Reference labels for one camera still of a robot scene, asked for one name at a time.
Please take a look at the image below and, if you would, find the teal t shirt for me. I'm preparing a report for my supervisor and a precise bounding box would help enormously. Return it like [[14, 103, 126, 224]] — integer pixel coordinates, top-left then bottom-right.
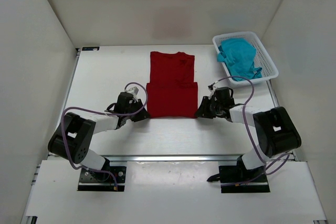
[[217, 38, 262, 81]]

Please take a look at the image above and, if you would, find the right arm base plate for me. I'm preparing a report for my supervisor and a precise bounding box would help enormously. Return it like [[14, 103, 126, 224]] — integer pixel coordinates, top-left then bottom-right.
[[219, 165, 270, 194]]

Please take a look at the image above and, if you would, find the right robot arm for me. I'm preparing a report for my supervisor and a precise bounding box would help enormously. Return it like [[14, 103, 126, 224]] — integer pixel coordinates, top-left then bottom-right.
[[195, 86, 301, 186]]

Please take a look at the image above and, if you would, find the red t shirt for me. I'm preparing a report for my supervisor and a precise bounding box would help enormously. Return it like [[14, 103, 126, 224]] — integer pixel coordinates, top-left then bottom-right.
[[146, 51, 198, 118]]

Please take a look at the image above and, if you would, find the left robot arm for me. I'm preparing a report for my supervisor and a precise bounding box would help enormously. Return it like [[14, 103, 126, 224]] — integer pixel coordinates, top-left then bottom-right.
[[48, 87, 150, 184]]

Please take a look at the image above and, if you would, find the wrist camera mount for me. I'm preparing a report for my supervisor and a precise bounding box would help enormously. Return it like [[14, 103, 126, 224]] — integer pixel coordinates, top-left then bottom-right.
[[126, 87, 139, 102], [208, 82, 217, 100]]

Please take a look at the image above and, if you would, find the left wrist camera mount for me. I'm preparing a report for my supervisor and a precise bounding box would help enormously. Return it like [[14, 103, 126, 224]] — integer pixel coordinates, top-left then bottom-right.
[[126, 87, 139, 102]]

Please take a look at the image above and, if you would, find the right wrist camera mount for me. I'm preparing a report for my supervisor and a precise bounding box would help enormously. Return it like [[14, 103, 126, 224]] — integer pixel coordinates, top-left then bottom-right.
[[208, 82, 217, 100]]

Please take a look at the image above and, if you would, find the aluminium front rail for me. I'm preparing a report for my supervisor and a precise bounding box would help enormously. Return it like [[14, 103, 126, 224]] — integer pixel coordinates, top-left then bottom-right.
[[105, 155, 240, 162]]

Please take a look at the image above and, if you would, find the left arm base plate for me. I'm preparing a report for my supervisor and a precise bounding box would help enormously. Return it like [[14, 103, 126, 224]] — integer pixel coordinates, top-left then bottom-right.
[[77, 162, 127, 192]]

